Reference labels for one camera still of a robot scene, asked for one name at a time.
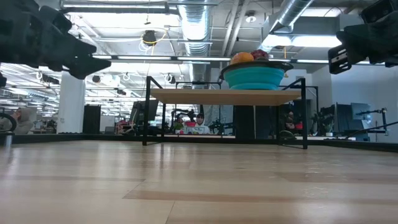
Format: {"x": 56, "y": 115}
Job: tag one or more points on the wooden shelf with black legs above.
{"x": 224, "y": 97}

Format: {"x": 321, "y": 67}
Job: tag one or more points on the orange bell pepper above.
{"x": 242, "y": 58}

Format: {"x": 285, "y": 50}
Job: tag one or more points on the blue collapsible bowl grey rim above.
{"x": 255, "y": 77}

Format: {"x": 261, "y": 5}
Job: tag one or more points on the silver ribbed ventilation duct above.
{"x": 196, "y": 25}

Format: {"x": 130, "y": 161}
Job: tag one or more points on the bright ceiling light panel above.
{"x": 311, "y": 40}

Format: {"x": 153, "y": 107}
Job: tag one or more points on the round ceiling fixture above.
{"x": 250, "y": 18}

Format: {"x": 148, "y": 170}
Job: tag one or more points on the silver smooth ventilation duct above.
{"x": 289, "y": 12}

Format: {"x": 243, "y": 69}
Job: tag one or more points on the dark background monitor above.
{"x": 144, "y": 112}

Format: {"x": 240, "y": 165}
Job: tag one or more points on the dark red bell pepper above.
{"x": 260, "y": 54}

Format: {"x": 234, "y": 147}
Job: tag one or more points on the silver metal cylinder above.
{"x": 8, "y": 139}

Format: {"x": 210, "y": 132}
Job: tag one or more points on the black cabinet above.
{"x": 92, "y": 119}

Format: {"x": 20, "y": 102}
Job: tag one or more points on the person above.
{"x": 290, "y": 119}
{"x": 26, "y": 119}
{"x": 201, "y": 127}

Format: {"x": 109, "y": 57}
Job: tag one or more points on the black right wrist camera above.
{"x": 376, "y": 11}

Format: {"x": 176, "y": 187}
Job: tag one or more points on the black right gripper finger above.
{"x": 357, "y": 42}
{"x": 339, "y": 60}

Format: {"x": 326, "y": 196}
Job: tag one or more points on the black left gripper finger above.
{"x": 90, "y": 67}
{"x": 74, "y": 46}

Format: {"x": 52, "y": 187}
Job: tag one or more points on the black overhead camera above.
{"x": 149, "y": 38}

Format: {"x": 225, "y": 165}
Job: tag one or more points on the white square pillar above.
{"x": 72, "y": 102}

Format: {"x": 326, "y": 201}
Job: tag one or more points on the black aluminium rig frame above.
{"x": 93, "y": 137}

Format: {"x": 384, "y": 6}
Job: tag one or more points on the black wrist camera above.
{"x": 56, "y": 18}
{"x": 376, "y": 11}

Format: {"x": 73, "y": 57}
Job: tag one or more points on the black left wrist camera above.
{"x": 56, "y": 18}

